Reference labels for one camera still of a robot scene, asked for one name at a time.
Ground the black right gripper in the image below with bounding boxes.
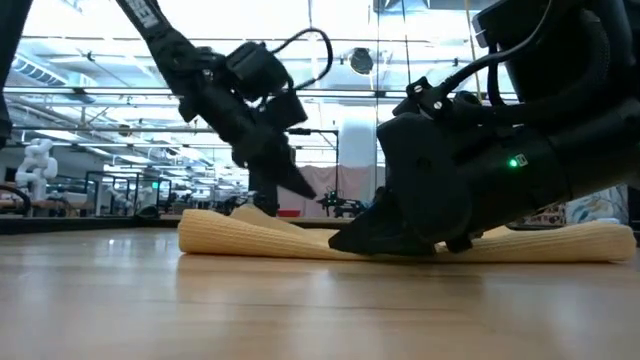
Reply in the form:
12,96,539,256
328,77,571,257

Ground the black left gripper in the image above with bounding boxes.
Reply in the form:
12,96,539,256
197,82,318,217

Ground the yellow towel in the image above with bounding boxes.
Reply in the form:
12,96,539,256
177,203,637,264

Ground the small black robot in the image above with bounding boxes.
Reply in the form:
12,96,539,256
317,191,370,219

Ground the round dark ceiling fixture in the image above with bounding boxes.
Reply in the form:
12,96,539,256
348,46,376,77

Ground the patterned colourful cloth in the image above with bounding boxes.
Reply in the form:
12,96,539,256
519,185,630,227

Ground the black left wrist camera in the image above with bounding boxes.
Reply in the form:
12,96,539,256
225,41,295,101

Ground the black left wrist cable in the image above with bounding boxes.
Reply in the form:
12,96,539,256
272,27,335,92

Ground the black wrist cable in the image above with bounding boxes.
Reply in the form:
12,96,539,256
272,27,335,92
439,0,556,99

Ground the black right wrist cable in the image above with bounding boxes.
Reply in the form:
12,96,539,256
439,0,556,99

